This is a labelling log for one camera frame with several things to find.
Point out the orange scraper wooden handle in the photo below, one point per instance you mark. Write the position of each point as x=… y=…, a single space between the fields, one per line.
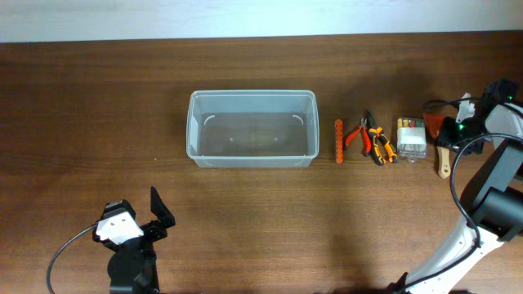
x=434 y=124

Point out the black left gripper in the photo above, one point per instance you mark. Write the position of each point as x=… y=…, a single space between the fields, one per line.
x=155 y=229

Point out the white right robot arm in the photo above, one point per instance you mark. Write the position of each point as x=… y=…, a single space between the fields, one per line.
x=490 y=208

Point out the orange black long-nose pliers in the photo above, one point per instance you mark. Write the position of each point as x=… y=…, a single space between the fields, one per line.
x=377 y=136

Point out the orange perforated strip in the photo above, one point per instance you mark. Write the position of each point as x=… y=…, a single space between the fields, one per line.
x=338 y=125

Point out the clear screwdriver bit case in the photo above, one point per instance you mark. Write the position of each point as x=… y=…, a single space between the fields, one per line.
x=411 y=139

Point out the small red cutting pliers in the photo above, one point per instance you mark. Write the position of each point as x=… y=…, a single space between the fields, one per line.
x=361 y=130

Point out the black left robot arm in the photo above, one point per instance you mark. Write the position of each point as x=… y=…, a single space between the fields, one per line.
x=132 y=268

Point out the clear plastic container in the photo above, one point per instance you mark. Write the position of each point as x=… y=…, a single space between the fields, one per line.
x=253 y=128

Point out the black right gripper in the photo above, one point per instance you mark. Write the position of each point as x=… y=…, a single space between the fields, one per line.
x=444 y=137

